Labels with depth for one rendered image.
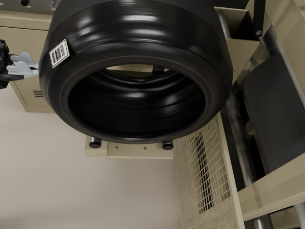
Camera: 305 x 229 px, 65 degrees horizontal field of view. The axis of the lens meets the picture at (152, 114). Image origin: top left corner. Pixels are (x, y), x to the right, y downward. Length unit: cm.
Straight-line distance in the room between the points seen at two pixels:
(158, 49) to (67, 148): 152
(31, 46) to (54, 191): 96
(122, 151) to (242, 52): 62
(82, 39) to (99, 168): 141
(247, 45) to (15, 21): 113
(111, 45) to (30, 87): 140
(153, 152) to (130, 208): 81
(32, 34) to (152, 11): 105
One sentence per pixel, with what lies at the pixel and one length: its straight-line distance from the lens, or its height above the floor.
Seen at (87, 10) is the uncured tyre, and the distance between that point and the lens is 58.
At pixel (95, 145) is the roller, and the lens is 92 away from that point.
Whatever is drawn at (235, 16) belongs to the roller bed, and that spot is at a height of 117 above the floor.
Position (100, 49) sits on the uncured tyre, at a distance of 53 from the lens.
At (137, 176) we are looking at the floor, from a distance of 184.
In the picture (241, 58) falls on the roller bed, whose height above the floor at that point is 112.
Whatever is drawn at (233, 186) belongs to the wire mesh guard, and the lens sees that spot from 86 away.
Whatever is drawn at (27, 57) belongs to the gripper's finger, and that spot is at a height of 121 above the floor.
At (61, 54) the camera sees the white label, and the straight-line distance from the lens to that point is 57.
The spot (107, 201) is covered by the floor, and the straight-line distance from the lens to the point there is 179.
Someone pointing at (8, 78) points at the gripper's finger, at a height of 119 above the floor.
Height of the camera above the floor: 175
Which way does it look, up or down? 57 degrees down
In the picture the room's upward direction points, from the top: 14 degrees clockwise
